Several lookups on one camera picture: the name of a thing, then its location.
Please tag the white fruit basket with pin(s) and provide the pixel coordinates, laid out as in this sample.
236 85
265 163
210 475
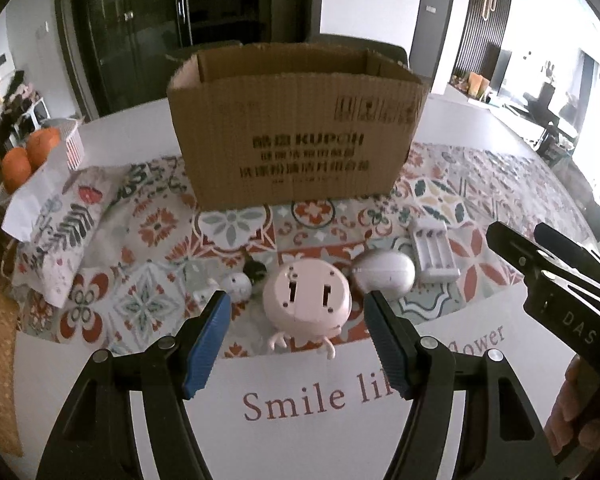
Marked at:
70 137

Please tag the silver oval case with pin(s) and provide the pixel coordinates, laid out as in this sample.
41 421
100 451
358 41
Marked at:
386 270

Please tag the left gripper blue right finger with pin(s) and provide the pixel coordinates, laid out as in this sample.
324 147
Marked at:
395 340

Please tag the right dark dining chair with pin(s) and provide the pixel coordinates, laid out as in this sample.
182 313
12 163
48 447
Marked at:
396 53

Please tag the dark glass door cabinet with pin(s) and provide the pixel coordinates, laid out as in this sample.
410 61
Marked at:
122 53

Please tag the white figurine keychain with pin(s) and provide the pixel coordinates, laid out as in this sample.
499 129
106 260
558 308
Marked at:
237 285

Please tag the patterned table runner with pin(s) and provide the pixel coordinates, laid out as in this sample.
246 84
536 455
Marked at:
155 246

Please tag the white shelf with clutter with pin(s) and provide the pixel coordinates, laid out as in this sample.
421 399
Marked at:
22 109

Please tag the white battery charger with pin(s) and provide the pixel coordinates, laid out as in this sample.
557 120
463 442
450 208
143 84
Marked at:
432 248

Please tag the person right hand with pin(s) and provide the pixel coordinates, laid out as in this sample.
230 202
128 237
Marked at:
559 428

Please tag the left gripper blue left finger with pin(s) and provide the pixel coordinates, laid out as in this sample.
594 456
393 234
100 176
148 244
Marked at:
203 340

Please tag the orange fruit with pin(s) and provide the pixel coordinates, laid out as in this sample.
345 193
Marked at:
40 144
16 169

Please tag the brown cardboard box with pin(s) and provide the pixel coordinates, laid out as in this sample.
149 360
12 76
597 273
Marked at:
267 124

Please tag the white tv console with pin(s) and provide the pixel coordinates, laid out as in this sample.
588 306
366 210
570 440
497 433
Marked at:
475 90

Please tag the pink round character plug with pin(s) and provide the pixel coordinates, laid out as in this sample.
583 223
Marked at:
308 299

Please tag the patterned fabric tissue pouch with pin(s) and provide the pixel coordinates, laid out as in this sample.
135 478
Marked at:
50 260

